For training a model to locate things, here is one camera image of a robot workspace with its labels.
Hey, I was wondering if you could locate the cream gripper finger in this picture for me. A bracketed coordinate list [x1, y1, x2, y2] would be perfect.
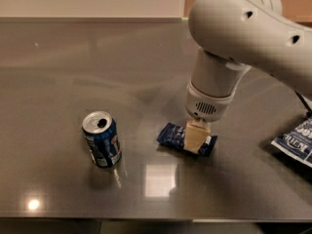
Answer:
[184, 118, 211, 153]

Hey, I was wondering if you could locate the blue rxbar blueberry bar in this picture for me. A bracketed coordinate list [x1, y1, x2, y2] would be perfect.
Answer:
[156, 123, 217, 157]

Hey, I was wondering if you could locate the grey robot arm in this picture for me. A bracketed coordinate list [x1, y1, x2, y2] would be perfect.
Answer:
[186, 0, 312, 123]

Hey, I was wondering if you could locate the blue pepsi can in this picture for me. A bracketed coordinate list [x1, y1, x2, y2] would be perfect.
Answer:
[82, 111, 122, 168]

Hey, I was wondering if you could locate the blue white chip bag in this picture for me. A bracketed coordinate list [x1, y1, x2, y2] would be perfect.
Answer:
[271, 118, 312, 168]

